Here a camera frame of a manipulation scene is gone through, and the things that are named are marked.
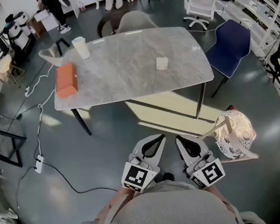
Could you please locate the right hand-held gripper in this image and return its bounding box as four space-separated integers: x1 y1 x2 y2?
175 129 227 193

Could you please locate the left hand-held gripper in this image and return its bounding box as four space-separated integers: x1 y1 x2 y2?
115 133 174 196

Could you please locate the translucent white plastic piece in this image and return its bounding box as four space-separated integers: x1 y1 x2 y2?
155 55 170 71

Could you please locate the person's right forearm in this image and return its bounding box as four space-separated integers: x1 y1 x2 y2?
207 183 234 216

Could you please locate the person's left forearm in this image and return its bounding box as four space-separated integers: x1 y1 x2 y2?
91 186 137 222

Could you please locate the orange rectangular box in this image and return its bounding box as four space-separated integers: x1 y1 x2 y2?
52 62 80 100

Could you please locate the person's black shoe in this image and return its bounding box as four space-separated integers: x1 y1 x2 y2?
161 171 176 184

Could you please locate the patterned cushion wooden chair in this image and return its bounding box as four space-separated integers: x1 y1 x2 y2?
197 102 260 167

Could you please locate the person's grey knit top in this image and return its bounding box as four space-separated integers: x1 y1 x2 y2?
57 167 267 224

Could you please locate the blue chair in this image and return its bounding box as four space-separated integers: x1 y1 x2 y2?
200 17 259 99

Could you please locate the tall white cup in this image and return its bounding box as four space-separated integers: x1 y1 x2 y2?
71 35 92 61

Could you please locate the grey shell chair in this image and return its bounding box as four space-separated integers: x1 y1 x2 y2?
113 7 159 34

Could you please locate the beige shell chair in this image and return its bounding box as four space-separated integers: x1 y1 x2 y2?
36 37 73 70

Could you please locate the white office chair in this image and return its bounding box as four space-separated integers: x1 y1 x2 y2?
180 0 223 34

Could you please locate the white and black robot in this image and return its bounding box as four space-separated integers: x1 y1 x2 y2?
13 10 36 40
2 20 31 54

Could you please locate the beige shoulder strap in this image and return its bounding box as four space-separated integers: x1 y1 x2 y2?
97 193 135 224

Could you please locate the black floor cable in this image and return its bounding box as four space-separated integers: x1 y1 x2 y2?
10 153 119 209

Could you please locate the white floor cable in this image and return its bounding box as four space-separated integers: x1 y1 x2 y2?
21 64 67 160

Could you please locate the black metal frame table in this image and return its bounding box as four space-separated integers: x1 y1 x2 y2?
0 122 31 171

